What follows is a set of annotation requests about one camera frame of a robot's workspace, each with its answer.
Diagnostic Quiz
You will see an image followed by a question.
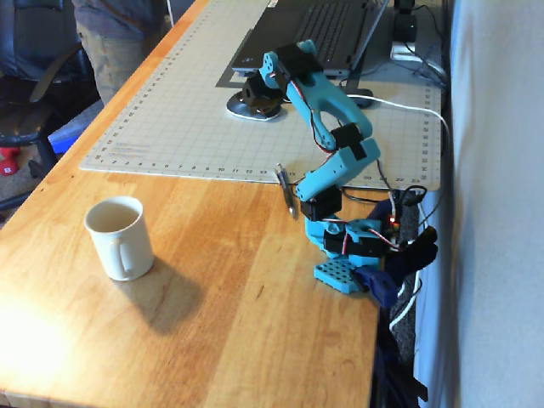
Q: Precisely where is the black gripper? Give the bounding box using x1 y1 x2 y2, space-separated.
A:
241 71 284 116

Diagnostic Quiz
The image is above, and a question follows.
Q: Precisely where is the blue ballpoint pen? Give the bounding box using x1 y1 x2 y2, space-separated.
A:
275 162 300 221

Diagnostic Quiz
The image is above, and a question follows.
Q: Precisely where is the white ceramic mug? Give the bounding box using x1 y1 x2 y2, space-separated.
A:
83 195 156 282

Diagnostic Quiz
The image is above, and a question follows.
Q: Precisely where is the black computer mouse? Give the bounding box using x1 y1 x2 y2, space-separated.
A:
225 91 285 125

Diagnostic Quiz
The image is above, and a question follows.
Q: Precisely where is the grey gridded cutting mat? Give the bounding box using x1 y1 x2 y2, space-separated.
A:
79 0 443 192

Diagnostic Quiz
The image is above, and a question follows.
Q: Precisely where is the black usb hub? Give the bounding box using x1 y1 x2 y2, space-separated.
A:
339 87 375 108

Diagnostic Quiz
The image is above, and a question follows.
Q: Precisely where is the dark grey laptop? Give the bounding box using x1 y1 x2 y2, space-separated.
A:
230 0 390 80

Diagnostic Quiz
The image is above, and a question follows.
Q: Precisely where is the person in khaki trousers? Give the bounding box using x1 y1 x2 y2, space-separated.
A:
70 0 171 105

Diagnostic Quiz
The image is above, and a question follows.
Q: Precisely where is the black device on silver base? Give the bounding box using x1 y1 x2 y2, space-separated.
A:
388 0 428 61

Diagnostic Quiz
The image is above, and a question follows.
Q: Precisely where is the blue grey storage bin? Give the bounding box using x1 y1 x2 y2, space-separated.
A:
47 100 105 159

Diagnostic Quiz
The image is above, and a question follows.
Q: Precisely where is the dark blue table clamp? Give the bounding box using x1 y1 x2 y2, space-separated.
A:
354 199 439 309

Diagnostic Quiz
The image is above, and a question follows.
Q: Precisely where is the black office chair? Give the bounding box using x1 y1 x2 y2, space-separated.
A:
0 0 104 213

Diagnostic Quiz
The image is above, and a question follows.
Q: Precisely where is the red dumbbell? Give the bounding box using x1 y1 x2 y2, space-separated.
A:
0 146 22 178

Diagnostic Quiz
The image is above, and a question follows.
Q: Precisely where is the black hub cable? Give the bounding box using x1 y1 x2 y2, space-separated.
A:
341 189 394 204

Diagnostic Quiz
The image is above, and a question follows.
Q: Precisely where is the white usb cable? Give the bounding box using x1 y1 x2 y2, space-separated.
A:
348 94 453 335

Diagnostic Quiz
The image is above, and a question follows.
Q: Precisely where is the dark tangled cable bundle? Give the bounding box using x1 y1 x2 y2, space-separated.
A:
405 2 450 90

